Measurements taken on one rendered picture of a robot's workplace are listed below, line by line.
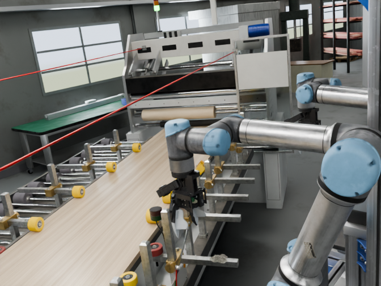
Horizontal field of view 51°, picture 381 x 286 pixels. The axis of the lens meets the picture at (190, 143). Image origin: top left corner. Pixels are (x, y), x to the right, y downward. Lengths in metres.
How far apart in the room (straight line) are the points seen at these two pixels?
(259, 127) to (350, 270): 0.61
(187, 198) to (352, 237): 0.56
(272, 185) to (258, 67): 1.21
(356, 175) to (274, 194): 3.36
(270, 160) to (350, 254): 2.74
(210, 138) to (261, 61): 2.83
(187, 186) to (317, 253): 0.41
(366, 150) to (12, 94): 6.24
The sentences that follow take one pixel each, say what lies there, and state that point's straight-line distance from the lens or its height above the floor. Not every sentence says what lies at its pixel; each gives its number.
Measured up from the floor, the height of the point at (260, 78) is 1.37.
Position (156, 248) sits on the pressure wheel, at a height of 0.90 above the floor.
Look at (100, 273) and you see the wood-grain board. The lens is 1.96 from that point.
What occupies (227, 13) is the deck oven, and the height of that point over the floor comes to 2.04.
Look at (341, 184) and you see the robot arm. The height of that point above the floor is 1.56.
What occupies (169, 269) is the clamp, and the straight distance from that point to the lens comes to 1.99.
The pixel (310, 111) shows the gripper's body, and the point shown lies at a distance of 1.86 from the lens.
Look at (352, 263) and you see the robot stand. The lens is 1.48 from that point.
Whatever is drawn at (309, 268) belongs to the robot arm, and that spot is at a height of 1.31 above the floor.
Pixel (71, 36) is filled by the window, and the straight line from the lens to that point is 7.36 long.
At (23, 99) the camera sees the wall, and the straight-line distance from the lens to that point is 6.89.
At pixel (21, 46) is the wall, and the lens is 6.92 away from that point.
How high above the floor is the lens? 1.93
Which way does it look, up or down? 16 degrees down
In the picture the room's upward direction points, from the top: 7 degrees counter-clockwise
